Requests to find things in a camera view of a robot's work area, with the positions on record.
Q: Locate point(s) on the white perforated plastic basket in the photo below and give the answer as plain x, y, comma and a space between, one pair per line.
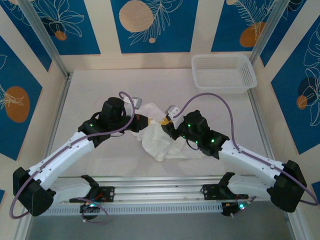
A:
220, 72

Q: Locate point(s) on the white t-shirt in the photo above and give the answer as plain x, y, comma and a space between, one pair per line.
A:
157, 142

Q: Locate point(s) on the aluminium table side rail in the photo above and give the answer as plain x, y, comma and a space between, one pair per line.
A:
60, 112
260, 120

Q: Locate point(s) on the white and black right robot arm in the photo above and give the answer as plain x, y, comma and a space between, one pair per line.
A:
250, 160

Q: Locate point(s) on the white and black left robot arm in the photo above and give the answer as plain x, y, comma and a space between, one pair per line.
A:
62, 155

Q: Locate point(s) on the aluminium frame post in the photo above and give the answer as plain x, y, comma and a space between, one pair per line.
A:
42, 32
268, 32

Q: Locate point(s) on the aluminium base frame rails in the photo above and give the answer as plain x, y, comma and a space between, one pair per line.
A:
155, 190

